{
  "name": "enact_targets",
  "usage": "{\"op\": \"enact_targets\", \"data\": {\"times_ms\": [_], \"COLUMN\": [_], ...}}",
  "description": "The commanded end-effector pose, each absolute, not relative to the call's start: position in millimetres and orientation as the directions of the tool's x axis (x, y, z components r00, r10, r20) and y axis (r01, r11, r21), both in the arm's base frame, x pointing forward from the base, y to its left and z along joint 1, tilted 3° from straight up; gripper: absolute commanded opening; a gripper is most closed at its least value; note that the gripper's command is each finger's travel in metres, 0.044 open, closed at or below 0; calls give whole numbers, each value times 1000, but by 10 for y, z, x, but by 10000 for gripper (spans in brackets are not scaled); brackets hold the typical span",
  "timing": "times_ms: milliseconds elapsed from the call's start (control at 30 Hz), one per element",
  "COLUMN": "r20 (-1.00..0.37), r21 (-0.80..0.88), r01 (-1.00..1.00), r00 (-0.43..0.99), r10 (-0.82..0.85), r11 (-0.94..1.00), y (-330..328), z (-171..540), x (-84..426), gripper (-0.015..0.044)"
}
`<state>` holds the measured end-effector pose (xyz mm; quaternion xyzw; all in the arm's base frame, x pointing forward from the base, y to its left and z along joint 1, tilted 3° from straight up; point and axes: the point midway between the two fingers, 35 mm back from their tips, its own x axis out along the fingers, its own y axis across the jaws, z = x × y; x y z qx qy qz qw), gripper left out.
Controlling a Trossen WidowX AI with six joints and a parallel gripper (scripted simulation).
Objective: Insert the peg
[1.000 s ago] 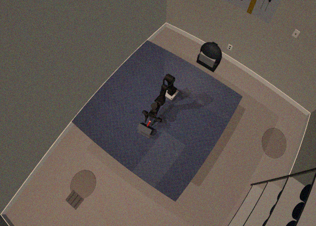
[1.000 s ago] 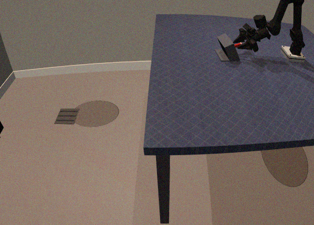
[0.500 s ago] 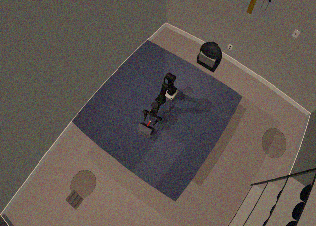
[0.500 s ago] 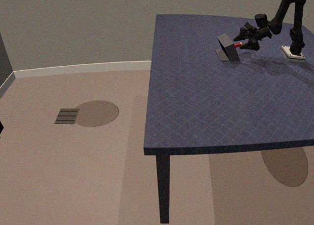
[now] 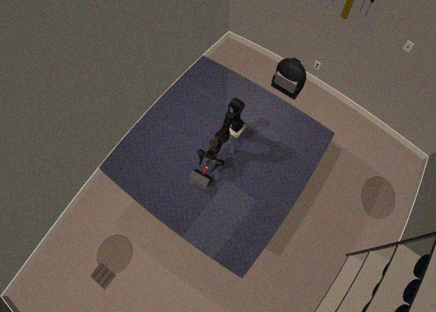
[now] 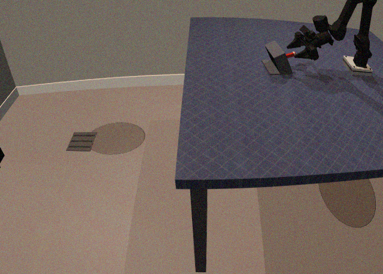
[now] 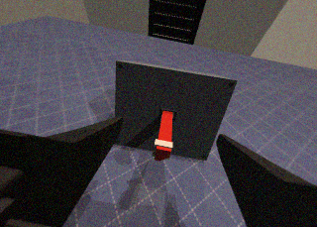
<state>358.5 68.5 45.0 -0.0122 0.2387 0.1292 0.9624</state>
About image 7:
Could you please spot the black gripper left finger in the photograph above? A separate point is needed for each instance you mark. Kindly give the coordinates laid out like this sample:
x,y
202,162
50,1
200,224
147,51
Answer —
x,y
59,167

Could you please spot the dark grey sloped panel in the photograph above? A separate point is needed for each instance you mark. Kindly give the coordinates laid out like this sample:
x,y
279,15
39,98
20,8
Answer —
x,y
198,102

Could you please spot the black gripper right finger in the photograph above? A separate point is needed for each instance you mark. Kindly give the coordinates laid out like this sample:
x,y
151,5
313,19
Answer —
x,y
267,195

